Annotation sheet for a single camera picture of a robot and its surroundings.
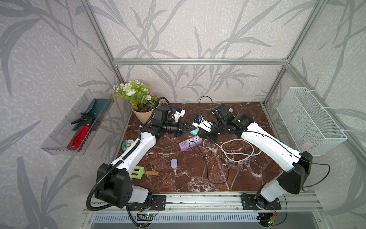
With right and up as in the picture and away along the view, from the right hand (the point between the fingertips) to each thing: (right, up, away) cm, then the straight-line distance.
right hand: (200, 133), depth 74 cm
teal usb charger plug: (-3, +1, -2) cm, 4 cm away
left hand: (-3, +2, -3) cm, 5 cm away
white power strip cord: (+15, -12, +20) cm, 27 cm away
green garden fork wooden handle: (-35, -25, +10) cm, 44 cm away
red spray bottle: (-52, 0, -15) cm, 54 cm away
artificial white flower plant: (-38, +20, +20) cm, 47 cm away
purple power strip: (-8, -10, +19) cm, 23 cm away
